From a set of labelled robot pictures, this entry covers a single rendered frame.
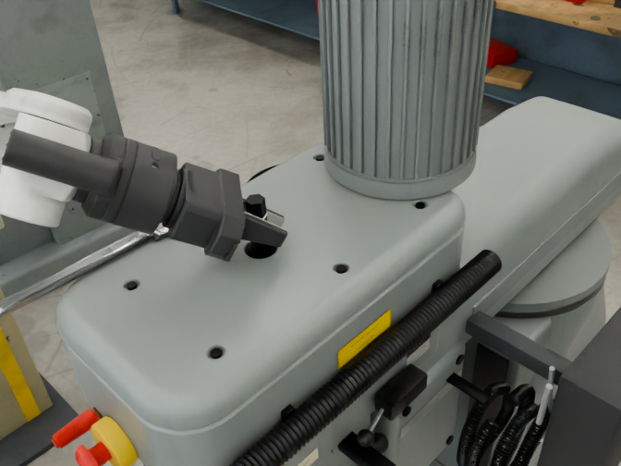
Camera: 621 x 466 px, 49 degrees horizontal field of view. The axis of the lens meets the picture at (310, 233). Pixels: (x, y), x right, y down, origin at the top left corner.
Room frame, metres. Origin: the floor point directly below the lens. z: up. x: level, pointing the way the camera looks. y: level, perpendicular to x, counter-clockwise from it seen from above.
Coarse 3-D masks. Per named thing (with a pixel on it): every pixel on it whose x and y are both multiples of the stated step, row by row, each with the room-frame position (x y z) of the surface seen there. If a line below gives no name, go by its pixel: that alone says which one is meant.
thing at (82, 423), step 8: (80, 416) 0.52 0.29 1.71; (88, 416) 0.52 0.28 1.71; (72, 424) 0.51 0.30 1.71; (80, 424) 0.51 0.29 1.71; (88, 424) 0.51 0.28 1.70; (56, 432) 0.50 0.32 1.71; (64, 432) 0.50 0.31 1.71; (72, 432) 0.50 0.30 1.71; (80, 432) 0.51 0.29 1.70; (56, 440) 0.49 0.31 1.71; (64, 440) 0.49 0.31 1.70; (72, 440) 0.50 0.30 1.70
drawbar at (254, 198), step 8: (248, 200) 0.60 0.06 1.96; (256, 200) 0.60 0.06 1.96; (264, 200) 0.60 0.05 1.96; (248, 208) 0.60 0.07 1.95; (256, 208) 0.59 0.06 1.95; (264, 208) 0.60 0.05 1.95; (256, 248) 0.59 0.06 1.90; (264, 248) 0.59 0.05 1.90; (256, 256) 0.59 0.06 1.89; (264, 256) 0.59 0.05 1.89
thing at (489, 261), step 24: (480, 264) 0.64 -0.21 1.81; (432, 288) 0.61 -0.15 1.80; (456, 288) 0.60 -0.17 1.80; (432, 312) 0.57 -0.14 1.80; (384, 336) 0.53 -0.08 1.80; (408, 336) 0.53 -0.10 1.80; (360, 360) 0.50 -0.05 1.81; (384, 360) 0.50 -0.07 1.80; (336, 384) 0.47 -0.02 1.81; (360, 384) 0.47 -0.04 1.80; (288, 408) 0.44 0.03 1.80; (312, 408) 0.44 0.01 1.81; (336, 408) 0.44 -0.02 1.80; (288, 432) 0.41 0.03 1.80; (312, 432) 0.42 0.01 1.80; (264, 456) 0.39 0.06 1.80; (288, 456) 0.40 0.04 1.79
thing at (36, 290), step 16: (128, 240) 0.62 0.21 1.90; (144, 240) 0.63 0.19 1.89; (96, 256) 0.60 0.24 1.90; (112, 256) 0.60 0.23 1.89; (64, 272) 0.57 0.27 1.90; (80, 272) 0.57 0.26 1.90; (32, 288) 0.55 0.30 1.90; (48, 288) 0.55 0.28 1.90; (0, 304) 0.53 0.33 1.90; (16, 304) 0.53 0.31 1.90
